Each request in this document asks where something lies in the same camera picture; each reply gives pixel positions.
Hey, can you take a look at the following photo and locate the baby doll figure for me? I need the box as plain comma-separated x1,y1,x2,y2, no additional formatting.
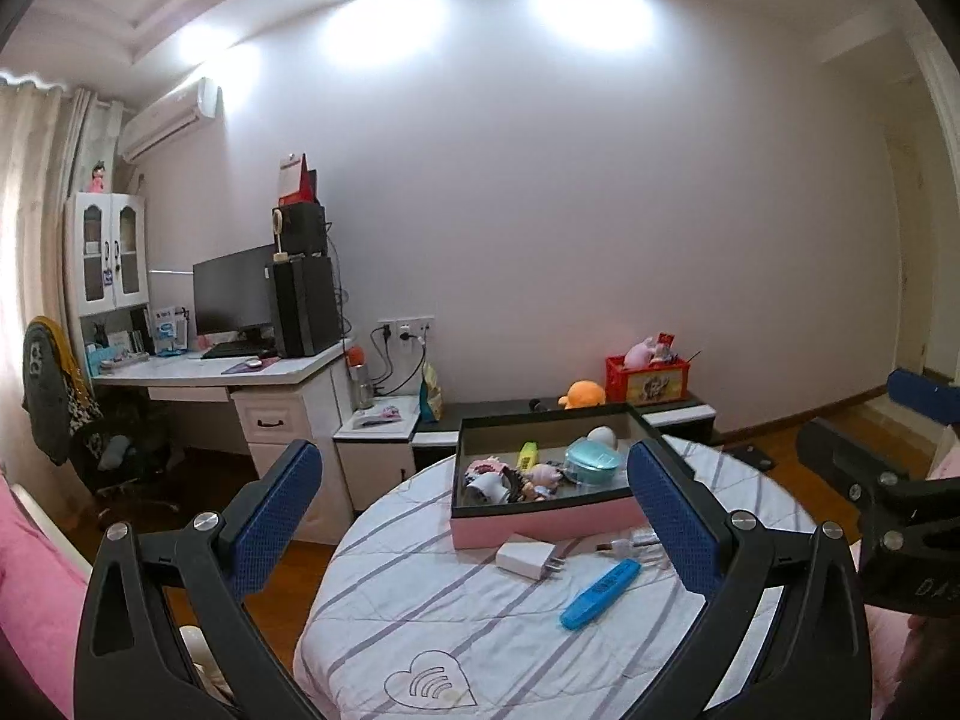
523,463,565,500

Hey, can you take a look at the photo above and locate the black office chair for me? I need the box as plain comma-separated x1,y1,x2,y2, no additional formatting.
71,390,185,515

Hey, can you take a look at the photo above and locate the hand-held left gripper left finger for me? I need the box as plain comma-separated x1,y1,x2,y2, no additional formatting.
73,439,331,720

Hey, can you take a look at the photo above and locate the blue box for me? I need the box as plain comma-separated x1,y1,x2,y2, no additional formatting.
152,305,188,356

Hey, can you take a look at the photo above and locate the beige curtain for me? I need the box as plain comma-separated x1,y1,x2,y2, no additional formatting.
0,71,125,421

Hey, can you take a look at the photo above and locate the black computer tower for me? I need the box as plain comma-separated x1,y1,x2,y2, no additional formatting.
270,255,340,359

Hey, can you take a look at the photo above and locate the yellow snack bag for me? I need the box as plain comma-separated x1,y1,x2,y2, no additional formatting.
418,361,445,422

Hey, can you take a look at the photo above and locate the white air conditioner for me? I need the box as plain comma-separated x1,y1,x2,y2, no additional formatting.
120,77,222,162

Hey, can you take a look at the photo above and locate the red and white desk calendar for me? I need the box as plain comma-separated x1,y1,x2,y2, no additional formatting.
277,154,320,205

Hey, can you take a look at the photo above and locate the bottle with orange cap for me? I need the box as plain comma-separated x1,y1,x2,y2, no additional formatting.
346,345,374,412

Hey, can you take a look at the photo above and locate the teal oval case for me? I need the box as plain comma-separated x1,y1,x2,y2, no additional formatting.
564,439,625,485

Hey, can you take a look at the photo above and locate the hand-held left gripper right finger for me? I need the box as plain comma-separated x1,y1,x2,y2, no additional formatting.
626,441,875,720

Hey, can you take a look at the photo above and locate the red plastic crate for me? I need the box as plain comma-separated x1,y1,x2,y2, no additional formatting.
606,356,692,404

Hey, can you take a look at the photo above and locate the white astronaut figure silver helmet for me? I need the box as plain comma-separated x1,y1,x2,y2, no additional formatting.
465,474,512,507

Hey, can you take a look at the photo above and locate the round table striped cloth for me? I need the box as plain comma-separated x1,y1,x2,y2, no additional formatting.
292,431,863,720

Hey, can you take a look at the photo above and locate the blue plastic stick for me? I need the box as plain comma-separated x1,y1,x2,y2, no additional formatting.
559,559,642,629

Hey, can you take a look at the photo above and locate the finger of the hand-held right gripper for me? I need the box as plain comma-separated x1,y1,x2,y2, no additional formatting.
887,367,960,430
796,420,913,502

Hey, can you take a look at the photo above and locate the white glass-door cabinet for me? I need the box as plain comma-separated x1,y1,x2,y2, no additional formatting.
64,191,147,317

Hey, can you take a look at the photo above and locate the pink and black storage box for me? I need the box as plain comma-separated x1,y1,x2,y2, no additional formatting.
450,402,680,550

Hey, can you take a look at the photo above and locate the white desk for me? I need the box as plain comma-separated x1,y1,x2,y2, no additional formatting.
90,337,357,545

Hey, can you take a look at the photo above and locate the black speaker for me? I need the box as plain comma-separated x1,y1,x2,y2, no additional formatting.
274,202,329,257

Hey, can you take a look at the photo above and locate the black computer monitor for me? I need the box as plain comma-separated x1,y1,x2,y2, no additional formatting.
193,244,280,342

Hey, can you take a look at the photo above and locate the orange plush toy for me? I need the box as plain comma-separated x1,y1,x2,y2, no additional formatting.
559,379,607,410

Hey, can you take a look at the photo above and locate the white bedside table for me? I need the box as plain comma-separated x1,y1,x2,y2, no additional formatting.
332,397,422,515

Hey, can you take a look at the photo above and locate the dark patterned clothing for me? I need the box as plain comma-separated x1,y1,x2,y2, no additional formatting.
21,316,106,466

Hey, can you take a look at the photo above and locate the pink quilt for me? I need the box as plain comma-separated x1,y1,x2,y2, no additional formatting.
0,465,102,720

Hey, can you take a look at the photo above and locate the white door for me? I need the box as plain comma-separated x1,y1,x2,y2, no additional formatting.
883,120,937,377

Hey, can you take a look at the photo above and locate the white charger plug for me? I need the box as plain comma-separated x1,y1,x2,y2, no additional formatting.
495,534,565,582

